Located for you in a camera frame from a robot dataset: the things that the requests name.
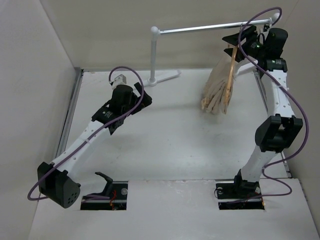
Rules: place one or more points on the left aluminium frame rail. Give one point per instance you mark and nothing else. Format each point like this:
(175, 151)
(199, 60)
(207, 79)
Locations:
(62, 143)

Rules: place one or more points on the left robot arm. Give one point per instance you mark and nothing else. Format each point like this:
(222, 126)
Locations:
(55, 179)

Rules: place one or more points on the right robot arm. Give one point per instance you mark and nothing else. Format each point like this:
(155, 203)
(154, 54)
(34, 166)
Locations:
(240, 189)

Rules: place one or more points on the white clothes rack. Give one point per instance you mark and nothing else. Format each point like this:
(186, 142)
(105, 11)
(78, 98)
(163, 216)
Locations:
(155, 78)

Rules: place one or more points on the wooden clothes hanger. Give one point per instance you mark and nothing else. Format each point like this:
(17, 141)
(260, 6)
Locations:
(231, 72)

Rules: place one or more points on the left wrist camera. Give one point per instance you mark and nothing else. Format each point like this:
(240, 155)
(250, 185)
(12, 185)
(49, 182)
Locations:
(119, 80)

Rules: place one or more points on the beige trousers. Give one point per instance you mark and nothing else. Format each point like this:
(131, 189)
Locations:
(214, 91)

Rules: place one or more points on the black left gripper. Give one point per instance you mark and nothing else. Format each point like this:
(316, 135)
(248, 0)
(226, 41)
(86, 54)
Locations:
(145, 101)

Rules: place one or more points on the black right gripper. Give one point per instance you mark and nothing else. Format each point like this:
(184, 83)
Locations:
(251, 34)

